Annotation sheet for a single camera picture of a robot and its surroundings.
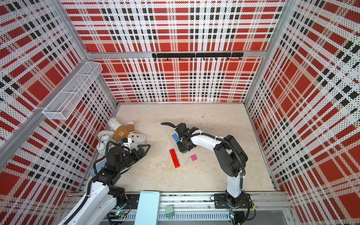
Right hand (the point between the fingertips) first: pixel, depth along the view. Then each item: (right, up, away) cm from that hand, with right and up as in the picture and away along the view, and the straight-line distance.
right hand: (185, 148), depth 90 cm
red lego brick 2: (-6, -8, -4) cm, 11 cm away
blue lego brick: (-7, +6, +8) cm, 12 cm away
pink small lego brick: (+6, -6, -2) cm, 8 cm away
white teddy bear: (-45, +11, +3) cm, 46 cm away
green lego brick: (0, -2, -2) cm, 3 cm away
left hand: (-21, +2, -10) cm, 23 cm away
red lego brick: (-8, -4, 0) cm, 9 cm away
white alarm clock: (-50, +3, -8) cm, 51 cm away
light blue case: (-38, -1, -29) cm, 48 cm away
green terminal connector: (-8, -27, -20) cm, 35 cm away
